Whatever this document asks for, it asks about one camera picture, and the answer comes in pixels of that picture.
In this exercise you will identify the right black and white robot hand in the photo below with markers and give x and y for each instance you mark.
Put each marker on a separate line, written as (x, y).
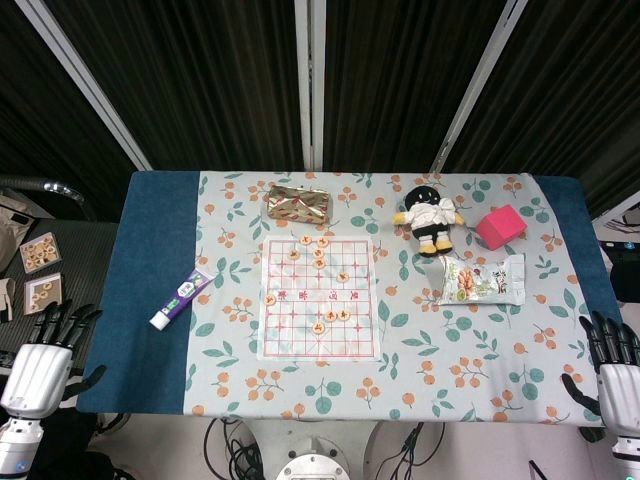
(617, 390)

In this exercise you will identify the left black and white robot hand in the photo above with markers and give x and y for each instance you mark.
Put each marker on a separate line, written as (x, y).
(37, 372)

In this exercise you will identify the round wooden chess piece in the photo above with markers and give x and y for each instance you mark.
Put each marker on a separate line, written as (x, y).
(270, 299)
(323, 242)
(344, 314)
(319, 263)
(342, 275)
(331, 315)
(318, 253)
(293, 255)
(305, 240)
(318, 327)

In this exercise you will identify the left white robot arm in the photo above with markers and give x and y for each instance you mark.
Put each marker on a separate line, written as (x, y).
(17, 447)

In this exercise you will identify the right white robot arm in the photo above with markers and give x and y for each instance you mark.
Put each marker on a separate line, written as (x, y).
(627, 457)

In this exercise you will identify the open box of chess pieces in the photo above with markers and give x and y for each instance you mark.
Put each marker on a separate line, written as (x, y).
(39, 252)
(44, 294)

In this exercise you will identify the white paper chess board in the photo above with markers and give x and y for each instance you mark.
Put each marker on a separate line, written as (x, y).
(300, 345)

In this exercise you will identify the black device with teal light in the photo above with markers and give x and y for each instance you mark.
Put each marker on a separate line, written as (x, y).
(622, 265)

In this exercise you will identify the beige fabric bag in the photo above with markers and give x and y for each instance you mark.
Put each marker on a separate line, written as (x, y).
(10, 225)

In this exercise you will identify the dark blue table cloth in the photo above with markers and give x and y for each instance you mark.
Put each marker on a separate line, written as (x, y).
(145, 250)

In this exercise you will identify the purple white toothpaste tube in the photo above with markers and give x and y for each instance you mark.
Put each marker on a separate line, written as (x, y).
(182, 297)

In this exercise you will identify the silver nut snack bag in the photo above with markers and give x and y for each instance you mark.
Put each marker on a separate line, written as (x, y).
(480, 282)

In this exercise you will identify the chrome chair tube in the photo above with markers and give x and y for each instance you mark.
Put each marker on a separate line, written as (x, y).
(60, 187)

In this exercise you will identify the pink foam block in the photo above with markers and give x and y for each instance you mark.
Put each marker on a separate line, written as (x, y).
(500, 227)

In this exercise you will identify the floral orange fruit tablecloth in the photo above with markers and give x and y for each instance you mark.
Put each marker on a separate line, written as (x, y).
(400, 350)

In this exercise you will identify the black white plush doll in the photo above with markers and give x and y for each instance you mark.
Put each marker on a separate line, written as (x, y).
(427, 217)

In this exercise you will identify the silver robot torso base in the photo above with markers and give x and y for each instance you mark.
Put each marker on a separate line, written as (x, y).
(312, 462)

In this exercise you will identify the gold foil snack pack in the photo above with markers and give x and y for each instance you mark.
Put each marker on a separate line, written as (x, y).
(298, 204)

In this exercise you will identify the white partition post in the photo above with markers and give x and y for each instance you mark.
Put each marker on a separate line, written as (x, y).
(480, 85)
(310, 85)
(85, 80)

